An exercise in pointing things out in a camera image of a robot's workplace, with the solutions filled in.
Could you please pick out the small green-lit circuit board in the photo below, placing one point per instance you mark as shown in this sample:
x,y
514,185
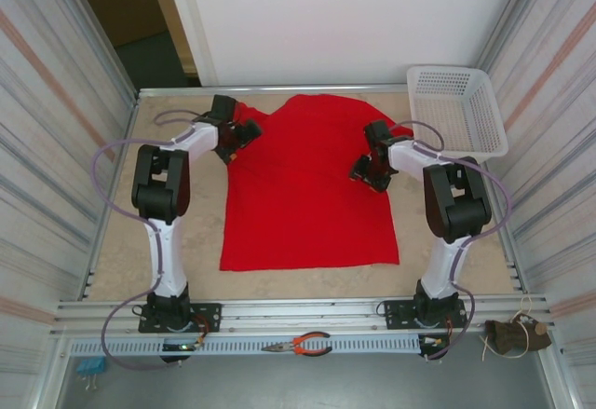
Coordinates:
x,y
182,347

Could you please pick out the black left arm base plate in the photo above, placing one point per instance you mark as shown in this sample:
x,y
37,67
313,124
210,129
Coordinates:
x,y
207,317

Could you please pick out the blue binder clips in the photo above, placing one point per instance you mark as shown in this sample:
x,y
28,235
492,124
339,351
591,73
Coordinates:
x,y
90,366

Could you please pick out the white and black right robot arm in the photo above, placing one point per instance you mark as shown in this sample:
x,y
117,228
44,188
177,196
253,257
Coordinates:
x,y
442,269

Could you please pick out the red t-shirt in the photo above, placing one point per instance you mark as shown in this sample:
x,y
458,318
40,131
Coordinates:
x,y
307,185

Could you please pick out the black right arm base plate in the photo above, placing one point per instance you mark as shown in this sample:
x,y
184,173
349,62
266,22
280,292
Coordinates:
x,y
398,316

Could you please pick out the white door frame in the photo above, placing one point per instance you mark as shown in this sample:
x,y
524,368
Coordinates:
x,y
195,36

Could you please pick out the aluminium mounting rail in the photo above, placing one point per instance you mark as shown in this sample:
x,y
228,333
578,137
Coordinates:
x,y
302,311

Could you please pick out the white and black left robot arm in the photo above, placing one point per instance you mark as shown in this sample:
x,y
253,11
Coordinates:
x,y
170,260

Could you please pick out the aluminium table frame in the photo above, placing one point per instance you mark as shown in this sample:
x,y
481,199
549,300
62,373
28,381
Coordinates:
x,y
279,90

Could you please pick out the white plastic mesh basket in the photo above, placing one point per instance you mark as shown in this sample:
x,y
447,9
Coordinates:
x,y
484,115

